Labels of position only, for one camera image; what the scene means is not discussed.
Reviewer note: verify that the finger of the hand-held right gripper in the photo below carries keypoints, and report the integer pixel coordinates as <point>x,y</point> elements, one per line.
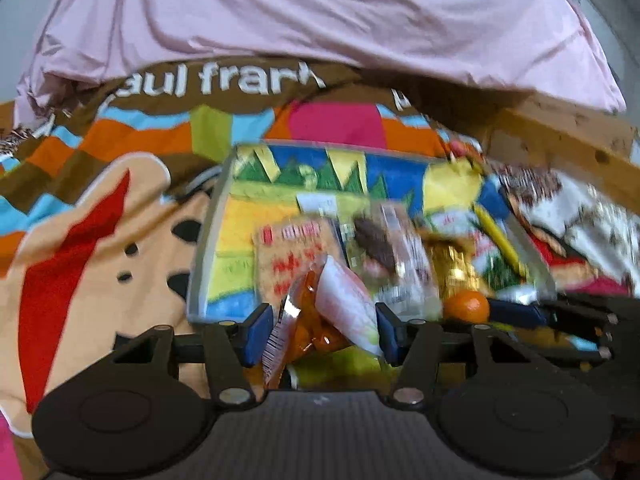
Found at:
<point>517,312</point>
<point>575,355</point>

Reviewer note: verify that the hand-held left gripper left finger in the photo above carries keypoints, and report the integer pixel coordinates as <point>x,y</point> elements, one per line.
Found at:
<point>260,335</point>

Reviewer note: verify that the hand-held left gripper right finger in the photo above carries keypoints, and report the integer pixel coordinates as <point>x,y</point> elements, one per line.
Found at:
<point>387,335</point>

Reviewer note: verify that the mandarin orange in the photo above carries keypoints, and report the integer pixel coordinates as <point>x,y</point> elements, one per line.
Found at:
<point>466,306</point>

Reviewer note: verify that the orange snack packet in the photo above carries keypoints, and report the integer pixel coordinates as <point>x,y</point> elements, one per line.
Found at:
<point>320,310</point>

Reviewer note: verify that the yellow snack packet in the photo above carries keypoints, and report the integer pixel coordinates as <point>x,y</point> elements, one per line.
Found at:
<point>495,240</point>

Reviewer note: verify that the gold foil snack packet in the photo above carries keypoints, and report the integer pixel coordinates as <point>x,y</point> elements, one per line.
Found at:
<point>450,266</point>

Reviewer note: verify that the rice cracker packet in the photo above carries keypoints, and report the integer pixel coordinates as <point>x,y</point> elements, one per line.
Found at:
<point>287,255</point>

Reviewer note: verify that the clear packet of dark snack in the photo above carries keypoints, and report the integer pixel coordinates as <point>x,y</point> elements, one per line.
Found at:
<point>372,240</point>

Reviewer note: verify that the metal tray with colourful drawing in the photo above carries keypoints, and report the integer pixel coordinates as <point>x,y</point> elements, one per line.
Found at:
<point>235,240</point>

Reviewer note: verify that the green vegetable snack packet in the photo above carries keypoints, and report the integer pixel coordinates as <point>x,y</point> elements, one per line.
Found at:
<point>495,266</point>

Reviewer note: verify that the clear pack of pastries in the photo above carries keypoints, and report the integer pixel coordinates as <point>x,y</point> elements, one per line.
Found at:
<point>407,260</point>

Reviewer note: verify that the floral patterned cloth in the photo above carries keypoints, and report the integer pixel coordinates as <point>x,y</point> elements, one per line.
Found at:
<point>585,220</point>

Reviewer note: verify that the colourful printed blanket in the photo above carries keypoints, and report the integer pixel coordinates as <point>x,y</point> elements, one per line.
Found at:
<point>100,210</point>

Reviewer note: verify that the pink duvet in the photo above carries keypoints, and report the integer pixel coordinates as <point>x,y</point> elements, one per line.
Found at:
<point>300,10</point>

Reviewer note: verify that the wooden bed frame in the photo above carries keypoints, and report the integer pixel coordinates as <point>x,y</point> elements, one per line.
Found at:
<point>550,132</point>

